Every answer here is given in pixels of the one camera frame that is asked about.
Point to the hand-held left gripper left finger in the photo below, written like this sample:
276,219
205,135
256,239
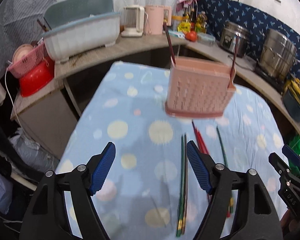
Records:
102,170

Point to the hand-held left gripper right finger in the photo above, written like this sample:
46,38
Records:
198,167

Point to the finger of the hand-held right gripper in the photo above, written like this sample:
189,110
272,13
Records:
292,156
278,163

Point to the green chopstick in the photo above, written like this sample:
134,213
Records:
221,145
182,180

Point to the brown chopstick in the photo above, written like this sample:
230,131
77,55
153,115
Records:
185,200

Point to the pink perforated utensil holder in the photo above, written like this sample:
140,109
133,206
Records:
197,92

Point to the dark purple chopstick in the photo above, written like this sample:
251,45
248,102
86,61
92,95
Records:
233,60

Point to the maroon purple chopstick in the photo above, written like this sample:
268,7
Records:
169,42

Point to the dark teal container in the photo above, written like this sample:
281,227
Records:
293,102

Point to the grey plastic bag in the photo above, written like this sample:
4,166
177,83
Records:
32,150

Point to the blue dotted tablecloth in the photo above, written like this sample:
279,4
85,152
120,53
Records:
140,105

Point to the small grey cabinet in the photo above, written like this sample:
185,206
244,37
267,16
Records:
45,120

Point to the black induction cooker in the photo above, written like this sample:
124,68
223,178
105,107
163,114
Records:
267,76

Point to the stainless steel steamer pot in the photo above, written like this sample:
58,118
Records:
277,55

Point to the red plastic basin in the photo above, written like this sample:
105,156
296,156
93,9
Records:
36,80

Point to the wooden counter shelf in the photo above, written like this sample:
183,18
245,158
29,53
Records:
130,47

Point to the clear food container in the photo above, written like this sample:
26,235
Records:
206,39

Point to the pink plastic basket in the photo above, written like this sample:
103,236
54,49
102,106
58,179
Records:
27,63

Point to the stainless steel rice cooker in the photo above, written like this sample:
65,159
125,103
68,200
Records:
231,40

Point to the red tomato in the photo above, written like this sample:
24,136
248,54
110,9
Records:
191,36

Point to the white blue dish drainer box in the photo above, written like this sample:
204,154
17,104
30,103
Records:
85,37

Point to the light blue wipes packet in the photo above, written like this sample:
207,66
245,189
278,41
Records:
177,34

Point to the yellow seasoning packet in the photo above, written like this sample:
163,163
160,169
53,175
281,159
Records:
185,27

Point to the pink plate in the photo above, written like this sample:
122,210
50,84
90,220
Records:
21,53

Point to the white gold tin can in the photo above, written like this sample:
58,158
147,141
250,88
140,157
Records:
176,23

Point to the navy patterned cloth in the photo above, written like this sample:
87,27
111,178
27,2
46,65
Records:
252,15

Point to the dark sauce bottle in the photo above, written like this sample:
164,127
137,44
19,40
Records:
192,16

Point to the white electric kettle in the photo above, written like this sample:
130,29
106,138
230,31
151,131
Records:
132,21

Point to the pink electric kettle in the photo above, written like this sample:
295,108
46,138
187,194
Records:
155,20

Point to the grey striped curtain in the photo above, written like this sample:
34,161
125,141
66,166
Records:
15,17

